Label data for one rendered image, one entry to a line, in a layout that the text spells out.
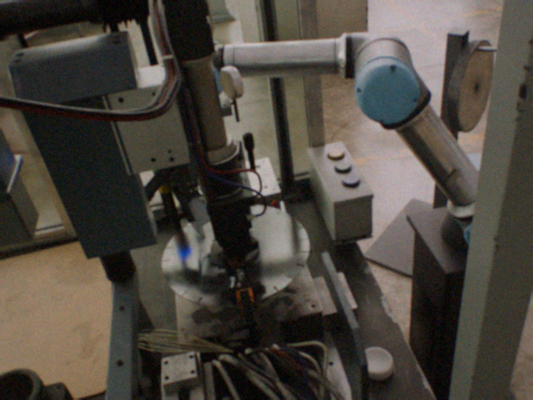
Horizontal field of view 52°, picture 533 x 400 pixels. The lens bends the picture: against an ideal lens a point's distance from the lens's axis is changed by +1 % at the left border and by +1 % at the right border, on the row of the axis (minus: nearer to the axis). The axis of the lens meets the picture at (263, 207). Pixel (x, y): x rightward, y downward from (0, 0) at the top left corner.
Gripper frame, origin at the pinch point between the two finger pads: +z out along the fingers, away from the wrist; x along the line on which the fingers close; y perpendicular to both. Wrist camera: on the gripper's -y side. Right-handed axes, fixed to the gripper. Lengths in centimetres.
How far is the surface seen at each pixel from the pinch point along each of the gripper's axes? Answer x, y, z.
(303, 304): -4.4, 15.9, 22.3
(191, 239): 4.3, -2.9, 1.0
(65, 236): 42, -45, -9
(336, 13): 312, 105, -73
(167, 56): -60, 16, -28
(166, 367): -18.8, -12.8, 19.0
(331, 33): 318, 97, -61
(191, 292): -10.5, -4.2, 9.0
